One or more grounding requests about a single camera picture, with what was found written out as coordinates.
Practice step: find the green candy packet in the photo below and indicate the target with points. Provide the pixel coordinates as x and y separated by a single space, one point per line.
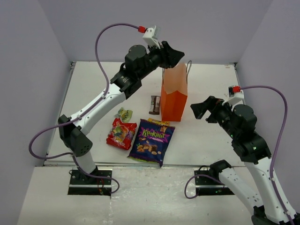
124 115

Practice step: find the yellow M&M's large pack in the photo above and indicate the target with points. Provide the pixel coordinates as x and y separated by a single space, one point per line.
162 123

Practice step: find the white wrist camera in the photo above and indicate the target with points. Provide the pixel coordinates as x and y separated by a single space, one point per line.
151 37
236 95

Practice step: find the red gummy candy bag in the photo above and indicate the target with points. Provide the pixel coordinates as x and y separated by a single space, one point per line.
121 134

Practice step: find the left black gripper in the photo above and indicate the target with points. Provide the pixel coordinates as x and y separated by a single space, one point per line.
164 54

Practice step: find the brown chocolate bar wrapper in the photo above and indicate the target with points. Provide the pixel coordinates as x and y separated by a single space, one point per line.
155 105

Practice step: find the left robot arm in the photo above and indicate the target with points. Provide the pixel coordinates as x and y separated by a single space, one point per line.
139 62

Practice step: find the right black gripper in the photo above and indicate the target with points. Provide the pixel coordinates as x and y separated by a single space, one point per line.
200 108

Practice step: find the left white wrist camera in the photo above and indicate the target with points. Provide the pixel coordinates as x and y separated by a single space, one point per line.
151 37

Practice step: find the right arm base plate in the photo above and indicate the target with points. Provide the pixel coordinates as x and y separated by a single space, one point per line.
207 187

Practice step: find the purple Krokant candy bag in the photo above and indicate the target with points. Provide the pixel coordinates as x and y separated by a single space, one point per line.
151 142

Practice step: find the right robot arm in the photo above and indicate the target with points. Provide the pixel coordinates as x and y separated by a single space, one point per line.
269 205

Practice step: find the orange paper bag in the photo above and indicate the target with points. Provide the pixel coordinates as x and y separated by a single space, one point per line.
174 92

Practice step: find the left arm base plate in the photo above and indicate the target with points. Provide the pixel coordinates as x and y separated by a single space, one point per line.
81 184

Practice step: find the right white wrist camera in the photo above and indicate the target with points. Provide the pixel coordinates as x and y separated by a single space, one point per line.
236 95

